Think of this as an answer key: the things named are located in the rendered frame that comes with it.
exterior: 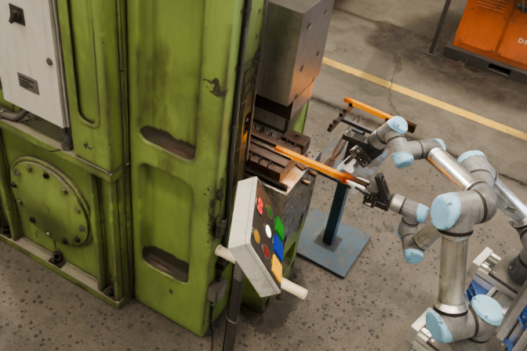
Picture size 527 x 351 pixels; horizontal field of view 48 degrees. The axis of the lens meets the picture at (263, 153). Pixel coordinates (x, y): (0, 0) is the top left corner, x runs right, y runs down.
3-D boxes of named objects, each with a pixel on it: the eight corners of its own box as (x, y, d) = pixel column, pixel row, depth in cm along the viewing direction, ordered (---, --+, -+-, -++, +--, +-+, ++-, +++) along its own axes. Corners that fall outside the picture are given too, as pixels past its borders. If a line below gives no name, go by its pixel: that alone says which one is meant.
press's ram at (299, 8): (327, 66, 259) (346, -21, 233) (287, 106, 231) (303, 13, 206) (245, 35, 272) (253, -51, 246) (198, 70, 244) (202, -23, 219)
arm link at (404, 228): (397, 247, 254) (404, 229, 247) (394, 228, 263) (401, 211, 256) (416, 249, 254) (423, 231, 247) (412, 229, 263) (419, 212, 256)
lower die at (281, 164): (298, 161, 278) (301, 146, 272) (278, 184, 263) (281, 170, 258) (222, 127, 291) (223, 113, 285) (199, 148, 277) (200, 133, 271)
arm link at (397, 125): (398, 132, 226) (391, 113, 230) (379, 146, 234) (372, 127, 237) (412, 133, 230) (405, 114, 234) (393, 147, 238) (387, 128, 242)
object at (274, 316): (326, 280, 341) (326, 279, 341) (279, 356, 300) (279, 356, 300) (266, 250, 354) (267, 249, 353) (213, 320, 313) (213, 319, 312)
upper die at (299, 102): (310, 98, 255) (314, 79, 249) (289, 121, 241) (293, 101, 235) (227, 65, 268) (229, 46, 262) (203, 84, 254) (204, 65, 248)
